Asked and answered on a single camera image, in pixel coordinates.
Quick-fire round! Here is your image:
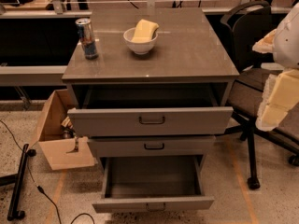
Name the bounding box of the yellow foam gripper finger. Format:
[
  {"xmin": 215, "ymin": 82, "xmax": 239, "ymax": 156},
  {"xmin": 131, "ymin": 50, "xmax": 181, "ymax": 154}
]
[
  {"xmin": 255, "ymin": 69, "xmax": 299, "ymax": 132},
  {"xmin": 252, "ymin": 29, "xmax": 276, "ymax": 54}
]

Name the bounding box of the yellow sponge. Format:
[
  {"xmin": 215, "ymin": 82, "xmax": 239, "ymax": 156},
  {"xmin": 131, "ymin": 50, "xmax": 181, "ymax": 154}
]
[{"xmin": 132, "ymin": 20, "xmax": 159, "ymax": 43}]

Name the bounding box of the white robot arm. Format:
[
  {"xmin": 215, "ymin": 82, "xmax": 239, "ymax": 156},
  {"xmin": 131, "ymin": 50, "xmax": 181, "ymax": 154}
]
[{"xmin": 252, "ymin": 3, "xmax": 299, "ymax": 131}]

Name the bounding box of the white ceramic bowl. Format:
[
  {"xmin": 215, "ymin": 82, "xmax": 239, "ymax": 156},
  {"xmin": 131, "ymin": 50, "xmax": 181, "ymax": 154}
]
[{"xmin": 123, "ymin": 28, "xmax": 158, "ymax": 55}]

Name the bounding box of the black office chair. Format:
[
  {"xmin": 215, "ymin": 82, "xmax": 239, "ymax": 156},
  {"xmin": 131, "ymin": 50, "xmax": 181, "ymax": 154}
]
[{"xmin": 221, "ymin": 1, "xmax": 299, "ymax": 189}]

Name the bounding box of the grey drawer cabinet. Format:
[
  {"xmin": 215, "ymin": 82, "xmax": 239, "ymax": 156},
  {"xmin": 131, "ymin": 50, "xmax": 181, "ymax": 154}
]
[{"xmin": 61, "ymin": 7, "xmax": 240, "ymax": 214}]

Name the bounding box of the bottom grey drawer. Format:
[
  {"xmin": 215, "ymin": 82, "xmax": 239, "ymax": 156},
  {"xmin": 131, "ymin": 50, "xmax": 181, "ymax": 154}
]
[{"xmin": 93, "ymin": 155, "xmax": 214, "ymax": 213}]

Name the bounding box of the grey drawer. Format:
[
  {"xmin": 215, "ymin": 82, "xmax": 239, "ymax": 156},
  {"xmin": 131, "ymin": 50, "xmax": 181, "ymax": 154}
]
[
  {"xmin": 68, "ymin": 86, "xmax": 233, "ymax": 137},
  {"xmin": 93, "ymin": 155, "xmax": 214, "ymax": 213},
  {"xmin": 88, "ymin": 135, "xmax": 216, "ymax": 158}
]

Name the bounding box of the top grey drawer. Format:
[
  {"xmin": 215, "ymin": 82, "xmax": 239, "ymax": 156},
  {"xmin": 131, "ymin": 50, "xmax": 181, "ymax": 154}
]
[{"xmin": 68, "ymin": 86, "xmax": 233, "ymax": 137}]

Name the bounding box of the silver blue drink can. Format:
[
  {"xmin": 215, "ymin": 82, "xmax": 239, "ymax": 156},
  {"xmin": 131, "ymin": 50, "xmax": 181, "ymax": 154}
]
[{"xmin": 76, "ymin": 18, "xmax": 98, "ymax": 60}]

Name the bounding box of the middle grey drawer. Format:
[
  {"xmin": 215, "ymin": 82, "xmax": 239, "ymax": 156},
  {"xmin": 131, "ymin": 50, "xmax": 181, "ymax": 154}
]
[{"xmin": 88, "ymin": 135, "xmax": 216, "ymax": 158}]

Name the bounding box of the grey metal railing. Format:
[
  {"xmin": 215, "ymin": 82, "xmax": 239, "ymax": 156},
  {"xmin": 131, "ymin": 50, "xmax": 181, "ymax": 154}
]
[{"xmin": 0, "ymin": 0, "xmax": 299, "ymax": 20}]

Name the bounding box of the open cardboard box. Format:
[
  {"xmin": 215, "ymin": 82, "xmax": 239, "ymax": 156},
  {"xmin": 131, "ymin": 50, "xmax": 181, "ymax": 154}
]
[{"xmin": 30, "ymin": 90, "xmax": 95, "ymax": 170}]

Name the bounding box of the black wheeled stand base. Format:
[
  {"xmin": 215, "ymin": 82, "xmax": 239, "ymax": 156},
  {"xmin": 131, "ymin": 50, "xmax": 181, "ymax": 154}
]
[{"xmin": 0, "ymin": 144, "xmax": 36, "ymax": 221}]

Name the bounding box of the black floor cable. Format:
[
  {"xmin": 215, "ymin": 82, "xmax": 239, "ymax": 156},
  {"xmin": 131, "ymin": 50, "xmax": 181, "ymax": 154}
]
[{"xmin": 0, "ymin": 119, "xmax": 96, "ymax": 224}]

